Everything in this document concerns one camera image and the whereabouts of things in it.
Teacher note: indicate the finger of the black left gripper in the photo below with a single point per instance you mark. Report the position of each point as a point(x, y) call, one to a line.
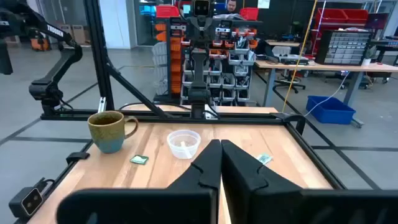
point(195, 28)
point(207, 28)

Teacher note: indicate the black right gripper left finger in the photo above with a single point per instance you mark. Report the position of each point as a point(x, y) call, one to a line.
point(186, 205)

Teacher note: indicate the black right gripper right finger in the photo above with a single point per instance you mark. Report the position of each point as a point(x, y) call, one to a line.
point(264, 202)

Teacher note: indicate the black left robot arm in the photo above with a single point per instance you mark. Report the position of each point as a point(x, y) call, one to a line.
point(199, 62)

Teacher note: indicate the parts rack with bins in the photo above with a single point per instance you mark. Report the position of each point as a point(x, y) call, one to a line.
point(236, 81)

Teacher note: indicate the person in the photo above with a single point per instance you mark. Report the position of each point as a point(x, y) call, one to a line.
point(231, 6)

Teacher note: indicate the red plastic bin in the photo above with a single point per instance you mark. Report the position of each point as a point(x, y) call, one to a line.
point(248, 14)
point(167, 11)

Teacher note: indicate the clear plastic cup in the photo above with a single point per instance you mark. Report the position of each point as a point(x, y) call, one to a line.
point(177, 153)

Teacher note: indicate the grey office chair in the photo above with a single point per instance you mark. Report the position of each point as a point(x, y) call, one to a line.
point(281, 50)

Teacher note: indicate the grey desktop device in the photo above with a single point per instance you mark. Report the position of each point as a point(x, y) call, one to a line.
point(293, 59)

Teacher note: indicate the olive and teal ceramic mug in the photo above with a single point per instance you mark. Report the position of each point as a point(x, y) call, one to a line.
point(105, 133)

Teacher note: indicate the wooden top desk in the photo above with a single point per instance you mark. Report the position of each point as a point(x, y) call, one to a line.
point(326, 67)

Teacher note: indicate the blue plastic bin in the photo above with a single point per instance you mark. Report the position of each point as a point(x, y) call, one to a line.
point(329, 112)

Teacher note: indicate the stacked cardboard boxes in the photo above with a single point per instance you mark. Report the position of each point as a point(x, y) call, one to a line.
point(77, 34)

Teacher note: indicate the red tool cabinet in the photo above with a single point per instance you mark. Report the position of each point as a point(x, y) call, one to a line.
point(342, 15)

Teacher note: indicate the black small-drawer cabinet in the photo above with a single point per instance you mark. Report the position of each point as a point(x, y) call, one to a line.
point(343, 48)

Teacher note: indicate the small potted plant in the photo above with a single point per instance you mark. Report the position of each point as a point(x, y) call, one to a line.
point(367, 59)

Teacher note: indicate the orange floor machine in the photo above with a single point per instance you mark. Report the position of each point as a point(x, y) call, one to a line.
point(40, 44)

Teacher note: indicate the black frame hook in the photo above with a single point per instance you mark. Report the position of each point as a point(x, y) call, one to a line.
point(295, 119)

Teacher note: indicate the black aluminium table frame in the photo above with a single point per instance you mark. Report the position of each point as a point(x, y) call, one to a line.
point(99, 62)

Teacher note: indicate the black frame clip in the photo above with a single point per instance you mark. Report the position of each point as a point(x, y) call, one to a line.
point(77, 156)

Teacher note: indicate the silver frame bracket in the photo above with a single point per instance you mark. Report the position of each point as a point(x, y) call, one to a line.
point(102, 105)

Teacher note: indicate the black table-level camera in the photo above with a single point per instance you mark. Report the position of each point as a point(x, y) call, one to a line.
point(28, 202)

